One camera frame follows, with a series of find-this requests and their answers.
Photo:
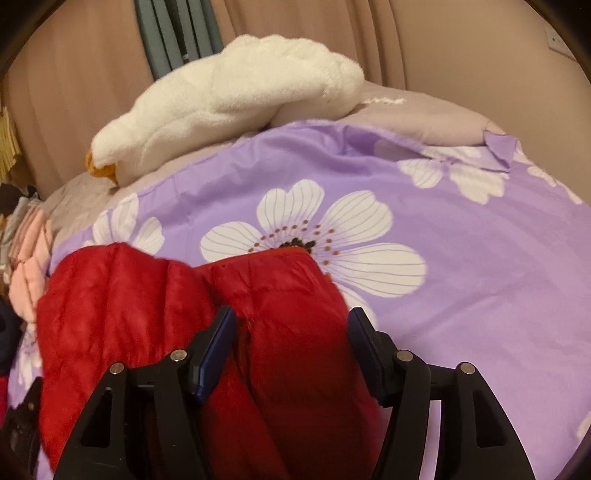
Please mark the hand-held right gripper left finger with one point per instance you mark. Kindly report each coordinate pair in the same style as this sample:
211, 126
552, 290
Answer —
214, 360

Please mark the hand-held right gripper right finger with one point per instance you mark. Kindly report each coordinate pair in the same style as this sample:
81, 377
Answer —
367, 364

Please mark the red down jacket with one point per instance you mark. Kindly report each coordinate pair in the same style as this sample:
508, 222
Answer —
277, 300

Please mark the pile of pink clothes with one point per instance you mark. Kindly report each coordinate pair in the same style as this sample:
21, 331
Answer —
30, 277

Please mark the dark navy cloth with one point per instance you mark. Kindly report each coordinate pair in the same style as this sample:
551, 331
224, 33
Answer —
7, 341

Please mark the purple floral blanket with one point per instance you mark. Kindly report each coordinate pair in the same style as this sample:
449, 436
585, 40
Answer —
461, 221

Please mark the grey bed sheet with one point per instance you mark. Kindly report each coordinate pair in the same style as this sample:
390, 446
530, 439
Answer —
152, 180

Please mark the white plush goose toy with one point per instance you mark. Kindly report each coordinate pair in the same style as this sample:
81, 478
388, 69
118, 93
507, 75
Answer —
231, 87

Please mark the yellow fringed cloth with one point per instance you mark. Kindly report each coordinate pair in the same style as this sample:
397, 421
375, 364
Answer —
7, 138

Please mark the teal metal frame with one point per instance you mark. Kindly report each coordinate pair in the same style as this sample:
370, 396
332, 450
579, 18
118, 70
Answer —
147, 37

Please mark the white wall socket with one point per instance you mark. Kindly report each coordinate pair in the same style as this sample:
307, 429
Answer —
558, 44

